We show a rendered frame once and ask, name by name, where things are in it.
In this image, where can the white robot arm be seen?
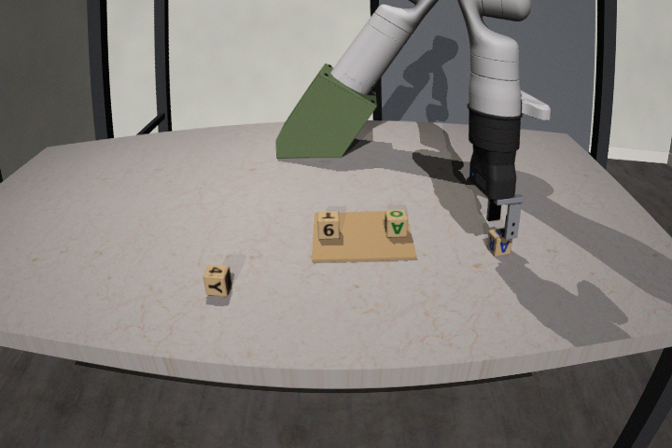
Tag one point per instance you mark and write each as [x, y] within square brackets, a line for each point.
[381, 39]

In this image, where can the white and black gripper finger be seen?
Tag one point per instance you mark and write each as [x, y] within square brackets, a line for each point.
[513, 215]
[493, 211]

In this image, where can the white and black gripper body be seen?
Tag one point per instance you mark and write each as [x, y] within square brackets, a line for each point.
[495, 111]

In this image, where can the tan square mat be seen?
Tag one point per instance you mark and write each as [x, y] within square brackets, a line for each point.
[362, 238]

